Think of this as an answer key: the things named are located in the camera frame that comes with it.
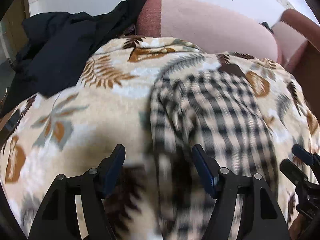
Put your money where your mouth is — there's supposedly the black beige checkered garment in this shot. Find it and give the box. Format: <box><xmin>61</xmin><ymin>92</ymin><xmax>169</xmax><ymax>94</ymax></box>
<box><xmin>150</xmin><ymin>64</ymin><xmax>278</xmax><ymax>239</ymax></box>

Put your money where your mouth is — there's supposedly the leaf pattern fleece blanket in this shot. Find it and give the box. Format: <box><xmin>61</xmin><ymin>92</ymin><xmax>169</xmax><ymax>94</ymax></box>
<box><xmin>1</xmin><ymin>37</ymin><xmax>319</xmax><ymax>239</ymax></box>

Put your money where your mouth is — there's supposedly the pink pillow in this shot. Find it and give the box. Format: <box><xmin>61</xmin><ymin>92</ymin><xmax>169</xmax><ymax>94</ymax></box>
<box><xmin>272</xmin><ymin>9</ymin><xmax>319</xmax><ymax>74</ymax></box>

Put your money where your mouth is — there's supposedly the pink padded headboard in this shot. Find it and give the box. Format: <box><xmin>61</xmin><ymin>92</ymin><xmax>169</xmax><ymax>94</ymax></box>
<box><xmin>136</xmin><ymin>0</ymin><xmax>282</xmax><ymax>63</ymax></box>

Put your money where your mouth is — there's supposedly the dark navy garment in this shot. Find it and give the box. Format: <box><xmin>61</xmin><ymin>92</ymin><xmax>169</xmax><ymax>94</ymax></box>
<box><xmin>1</xmin><ymin>0</ymin><xmax>147</xmax><ymax>116</ymax></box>

